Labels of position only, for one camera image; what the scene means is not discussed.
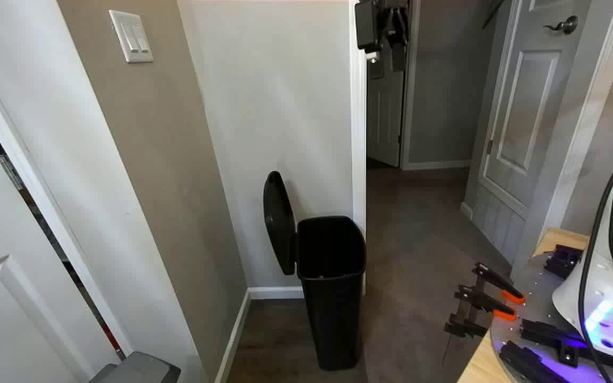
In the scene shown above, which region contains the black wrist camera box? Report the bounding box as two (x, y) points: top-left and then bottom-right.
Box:
(354, 0), (383, 53)

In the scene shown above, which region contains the white panel door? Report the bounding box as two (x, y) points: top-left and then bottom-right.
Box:
(0, 105), (122, 383)

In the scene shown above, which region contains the grey lidded bin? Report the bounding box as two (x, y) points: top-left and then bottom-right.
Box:
(87, 348), (184, 383)

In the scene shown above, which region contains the black bin body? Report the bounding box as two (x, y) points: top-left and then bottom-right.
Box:
(295, 214), (368, 373)

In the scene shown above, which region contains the white hallway door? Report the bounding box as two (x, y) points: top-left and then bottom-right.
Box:
(367, 63), (404, 170)

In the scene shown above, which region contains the black bin lid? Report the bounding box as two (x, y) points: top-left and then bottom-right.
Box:
(262, 169), (301, 278)

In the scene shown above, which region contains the white light switch plate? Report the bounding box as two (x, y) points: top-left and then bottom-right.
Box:
(106, 6), (155, 65)

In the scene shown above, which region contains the metal mounting plate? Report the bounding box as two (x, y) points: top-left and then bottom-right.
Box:
(487, 253), (613, 383)

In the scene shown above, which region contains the dark lever door handle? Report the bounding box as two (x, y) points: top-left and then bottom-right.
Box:
(540, 13), (580, 37)

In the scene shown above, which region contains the black mounting bracket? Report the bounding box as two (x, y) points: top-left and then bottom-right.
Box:
(518, 316), (591, 360)
(496, 339), (571, 383)
(543, 242), (586, 280)

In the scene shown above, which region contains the grey panel door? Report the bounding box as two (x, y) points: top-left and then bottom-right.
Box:
(461, 0), (596, 266)

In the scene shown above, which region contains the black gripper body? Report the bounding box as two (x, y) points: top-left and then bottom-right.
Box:
(378, 0), (413, 31)

